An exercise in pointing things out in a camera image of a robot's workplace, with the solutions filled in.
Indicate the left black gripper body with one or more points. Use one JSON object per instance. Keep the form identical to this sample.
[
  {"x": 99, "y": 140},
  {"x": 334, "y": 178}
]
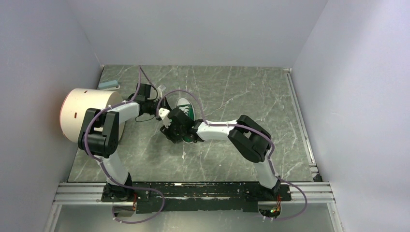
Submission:
[{"x": 152, "y": 106}]

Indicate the small light blue block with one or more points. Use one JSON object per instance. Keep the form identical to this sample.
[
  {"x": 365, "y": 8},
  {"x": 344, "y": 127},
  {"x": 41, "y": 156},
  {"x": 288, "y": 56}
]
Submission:
[{"x": 109, "y": 85}]

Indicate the cream cylindrical container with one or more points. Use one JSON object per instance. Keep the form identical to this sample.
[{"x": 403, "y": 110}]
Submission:
[{"x": 75, "y": 105}]

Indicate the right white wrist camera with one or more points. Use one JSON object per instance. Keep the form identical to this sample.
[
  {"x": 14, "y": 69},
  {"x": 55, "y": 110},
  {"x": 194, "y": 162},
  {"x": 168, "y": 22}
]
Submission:
[{"x": 163, "y": 115}]

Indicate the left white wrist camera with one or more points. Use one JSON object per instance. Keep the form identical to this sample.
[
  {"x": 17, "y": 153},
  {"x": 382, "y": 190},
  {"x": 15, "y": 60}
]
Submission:
[{"x": 162, "y": 88}]

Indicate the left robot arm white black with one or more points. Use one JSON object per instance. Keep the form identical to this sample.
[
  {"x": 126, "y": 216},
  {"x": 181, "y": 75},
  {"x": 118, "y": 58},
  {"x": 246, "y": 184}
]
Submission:
[{"x": 99, "y": 137}]

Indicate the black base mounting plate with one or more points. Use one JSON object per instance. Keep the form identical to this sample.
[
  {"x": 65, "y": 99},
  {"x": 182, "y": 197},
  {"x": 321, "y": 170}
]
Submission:
[{"x": 150, "y": 197}]

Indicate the aluminium frame rail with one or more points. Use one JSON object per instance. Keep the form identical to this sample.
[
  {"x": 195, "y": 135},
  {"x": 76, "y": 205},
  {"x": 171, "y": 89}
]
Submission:
[{"x": 316, "y": 191}]

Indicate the green canvas sneaker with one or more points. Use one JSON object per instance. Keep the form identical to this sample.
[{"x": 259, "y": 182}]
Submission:
[{"x": 186, "y": 107}]

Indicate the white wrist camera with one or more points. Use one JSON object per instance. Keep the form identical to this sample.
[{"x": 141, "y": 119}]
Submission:
[
  {"x": 162, "y": 88},
  {"x": 163, "y": 115}
]

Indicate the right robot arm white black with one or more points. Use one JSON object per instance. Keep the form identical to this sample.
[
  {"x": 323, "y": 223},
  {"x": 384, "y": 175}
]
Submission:
[{"x": 248, "y": 137}]

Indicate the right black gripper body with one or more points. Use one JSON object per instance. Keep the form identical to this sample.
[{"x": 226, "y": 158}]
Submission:
[{"x": 173, "y": 133}]

